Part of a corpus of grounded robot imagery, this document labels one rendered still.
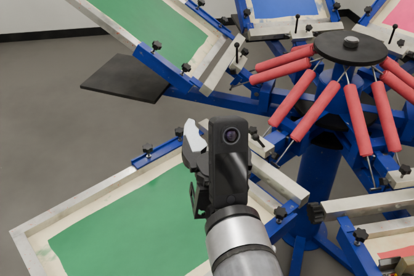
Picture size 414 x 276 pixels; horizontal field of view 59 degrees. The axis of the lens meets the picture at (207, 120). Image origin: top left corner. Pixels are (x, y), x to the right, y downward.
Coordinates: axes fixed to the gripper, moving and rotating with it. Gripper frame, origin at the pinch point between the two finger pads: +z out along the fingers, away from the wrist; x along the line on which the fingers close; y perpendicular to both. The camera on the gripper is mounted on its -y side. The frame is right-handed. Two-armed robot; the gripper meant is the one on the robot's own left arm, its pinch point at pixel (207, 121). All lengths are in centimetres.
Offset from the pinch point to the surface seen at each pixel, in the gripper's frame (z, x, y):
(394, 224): 18, 77, 59
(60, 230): 39, -34, 77
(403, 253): 9, 77, 62
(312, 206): 27, 50, 57
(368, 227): 19, 68, 60
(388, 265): 4, 65, 58
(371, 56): 74, 87, 24
